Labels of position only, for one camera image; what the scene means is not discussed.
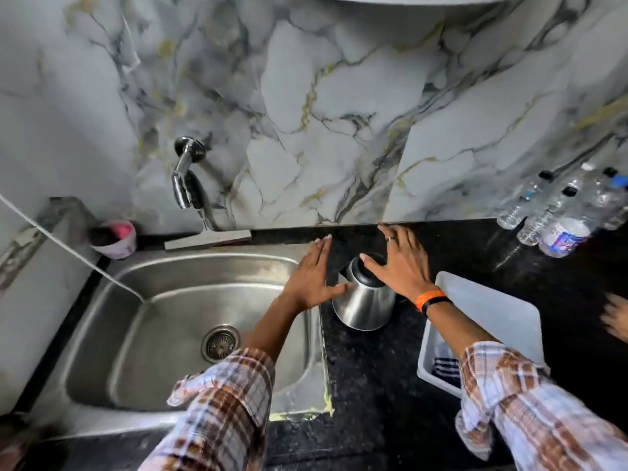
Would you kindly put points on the stainless steel kettle black lid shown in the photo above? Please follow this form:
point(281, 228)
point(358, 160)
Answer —
point(365, 304)

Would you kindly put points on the chrome wall tap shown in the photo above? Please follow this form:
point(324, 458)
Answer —
point(185, 183)

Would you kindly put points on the clear plastic bottle blue cap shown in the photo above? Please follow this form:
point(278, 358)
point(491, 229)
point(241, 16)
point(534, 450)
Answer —
point(617, 205)

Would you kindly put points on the person's left thumb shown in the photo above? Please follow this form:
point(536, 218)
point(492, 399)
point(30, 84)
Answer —
point(339, 290)

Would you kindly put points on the orange wristband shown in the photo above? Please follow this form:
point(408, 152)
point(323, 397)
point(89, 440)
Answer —
point(429, 298)

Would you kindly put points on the white plastic tray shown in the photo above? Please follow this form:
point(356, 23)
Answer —
point(490, 313)

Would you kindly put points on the clear plastic bottle black cap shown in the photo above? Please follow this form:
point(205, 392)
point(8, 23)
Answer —
point(521, 203)
point(542, 219)
point(604, 188)

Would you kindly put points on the stainless steel sink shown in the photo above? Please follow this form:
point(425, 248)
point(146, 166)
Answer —
point(147, 348)

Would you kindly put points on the person's right thumb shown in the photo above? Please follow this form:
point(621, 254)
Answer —
point(373, 266)

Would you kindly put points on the pink plastic cup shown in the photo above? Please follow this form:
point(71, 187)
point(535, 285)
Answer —
point(117, 240)

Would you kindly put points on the large labelled clear plastic bottle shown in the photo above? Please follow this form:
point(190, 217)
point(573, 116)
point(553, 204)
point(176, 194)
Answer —
point(566, 237)

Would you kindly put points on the person's right forearm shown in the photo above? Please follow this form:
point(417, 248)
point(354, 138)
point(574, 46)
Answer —
point(510, 397)

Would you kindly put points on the white squeegee wiper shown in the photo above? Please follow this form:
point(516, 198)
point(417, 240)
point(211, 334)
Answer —
point(208, 239)

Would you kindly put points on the black wristband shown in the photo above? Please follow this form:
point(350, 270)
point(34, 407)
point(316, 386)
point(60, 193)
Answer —
point(436, 303)

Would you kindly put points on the person's right hand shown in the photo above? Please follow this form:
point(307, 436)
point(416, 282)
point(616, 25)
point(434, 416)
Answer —
point(405, 269)

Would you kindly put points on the metal sink drain strainer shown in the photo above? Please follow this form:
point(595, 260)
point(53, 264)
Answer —
point(220, 343)

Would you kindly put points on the person's left forearm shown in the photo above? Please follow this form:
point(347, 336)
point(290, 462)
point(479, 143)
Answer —
point(235, 387)

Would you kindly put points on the person's left hand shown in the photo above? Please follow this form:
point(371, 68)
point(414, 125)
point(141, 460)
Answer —
point(309, 279)

